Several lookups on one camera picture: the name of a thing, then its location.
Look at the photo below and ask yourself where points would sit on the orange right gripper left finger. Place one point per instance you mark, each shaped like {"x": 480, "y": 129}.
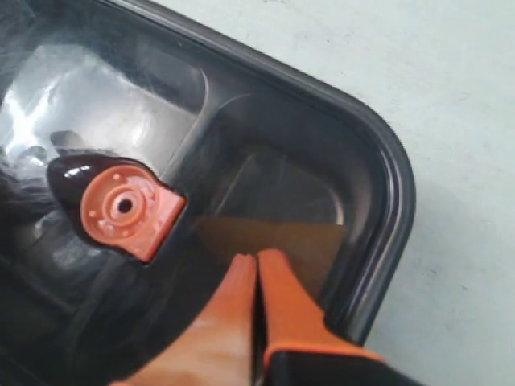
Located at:
{"x": 216, "y": 349}

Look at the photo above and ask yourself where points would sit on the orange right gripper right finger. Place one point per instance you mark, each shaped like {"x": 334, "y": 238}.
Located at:
{"x": 300, "y": 350}

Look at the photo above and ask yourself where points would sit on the transparent lid orange seal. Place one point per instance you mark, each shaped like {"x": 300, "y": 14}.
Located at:
{"x": 265, "y": 157}

